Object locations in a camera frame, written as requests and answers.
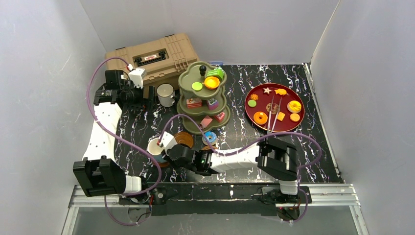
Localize brown wooden coaster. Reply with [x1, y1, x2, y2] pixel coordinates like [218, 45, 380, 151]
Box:
[201, 146, 218, 150]
[174, 132, 194, 148]

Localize blue frosted donut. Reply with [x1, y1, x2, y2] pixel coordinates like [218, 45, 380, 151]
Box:
[202, 131, 218, 145]

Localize pink swirl roll cake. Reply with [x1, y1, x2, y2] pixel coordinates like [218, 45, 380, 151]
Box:
[199, 116, 213, 130]

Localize blue mug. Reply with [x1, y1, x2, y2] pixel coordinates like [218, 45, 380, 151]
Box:
[147, 138, 167, 164]

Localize pink sprinkled cake slice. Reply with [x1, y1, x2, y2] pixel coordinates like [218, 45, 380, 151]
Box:
[214, 112, 226, 123]

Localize purple frosted cake slice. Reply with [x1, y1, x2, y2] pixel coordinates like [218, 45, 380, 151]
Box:
[207, 98, 219, 110]

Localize red layered cake square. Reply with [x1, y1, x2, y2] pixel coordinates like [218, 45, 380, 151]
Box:
[186, 98, 202, 109]

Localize green three-tier serving stand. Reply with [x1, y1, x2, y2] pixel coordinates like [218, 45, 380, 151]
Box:
[177, 61, 231, 135]

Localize green macaron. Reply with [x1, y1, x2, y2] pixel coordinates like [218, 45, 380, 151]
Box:
[247, 99, 257, 108]
[191, 82, 203, 91]

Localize orange glazed donut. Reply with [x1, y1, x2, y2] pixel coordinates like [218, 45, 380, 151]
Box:
[253, 111, 268, 125]

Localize green cube sweet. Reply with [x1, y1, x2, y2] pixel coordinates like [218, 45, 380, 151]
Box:
[206, 67, 225, 81]

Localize red round lacquer tray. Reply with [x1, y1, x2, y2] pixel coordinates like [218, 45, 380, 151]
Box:
[244, 83, 305, 132]

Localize brown wooden coasters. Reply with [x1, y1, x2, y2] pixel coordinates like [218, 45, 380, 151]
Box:
[158, 162, 170, 168]

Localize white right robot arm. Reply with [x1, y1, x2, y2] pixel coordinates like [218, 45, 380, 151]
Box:
[164, 138, 298, 195]

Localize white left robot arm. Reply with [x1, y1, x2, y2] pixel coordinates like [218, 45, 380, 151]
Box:
[73, 70, 152, 197]

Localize white cup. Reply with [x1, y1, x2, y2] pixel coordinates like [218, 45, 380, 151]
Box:
[157, 83, 175, 107]

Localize tan plastic toolbox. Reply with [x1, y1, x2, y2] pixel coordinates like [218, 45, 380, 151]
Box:
[105, 33, 199, 98]

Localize square yellow cracker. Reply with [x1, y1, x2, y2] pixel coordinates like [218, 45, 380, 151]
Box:
[277, 112, 286, 122]

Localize star shaped cookie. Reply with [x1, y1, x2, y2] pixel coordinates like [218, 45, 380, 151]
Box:
[263, 87, 272, 95]

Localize round yellow biscuit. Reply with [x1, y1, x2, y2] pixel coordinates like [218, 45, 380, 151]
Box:
[289, 113, 301, 122]

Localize fish shaped yellow cookie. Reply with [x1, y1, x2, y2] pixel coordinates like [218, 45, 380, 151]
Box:
[275, 89, 287, 96]

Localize yellow glazed donut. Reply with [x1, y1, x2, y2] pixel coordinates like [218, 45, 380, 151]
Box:
[287, 100, 302, 113]

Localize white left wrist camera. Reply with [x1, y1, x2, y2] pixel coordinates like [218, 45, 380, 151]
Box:
[128, 68, 146, 89]

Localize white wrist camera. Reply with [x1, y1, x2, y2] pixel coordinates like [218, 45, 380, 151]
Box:
[158, 132, 178, 156]
[128, 68, 146, 89]

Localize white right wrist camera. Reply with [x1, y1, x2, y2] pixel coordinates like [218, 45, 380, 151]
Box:
[158, 132, 178, 156]

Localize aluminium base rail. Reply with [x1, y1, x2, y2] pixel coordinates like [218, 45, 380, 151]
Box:
[61, 183, 369, 235]

